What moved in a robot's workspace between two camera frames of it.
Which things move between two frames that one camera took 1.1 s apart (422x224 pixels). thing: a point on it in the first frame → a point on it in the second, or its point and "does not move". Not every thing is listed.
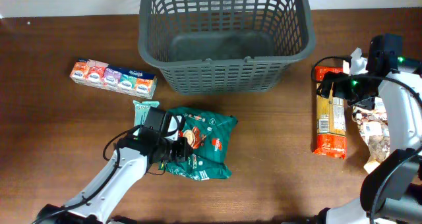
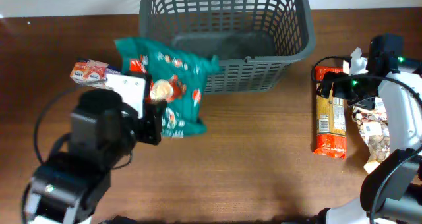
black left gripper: [184, 151] → [150, 119]
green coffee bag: [210, 134] → [177, 77]
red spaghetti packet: [331, 118] does not move
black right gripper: [339, 90] does not move
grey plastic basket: [225, 40] does not move
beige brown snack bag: [373, 124] does not move
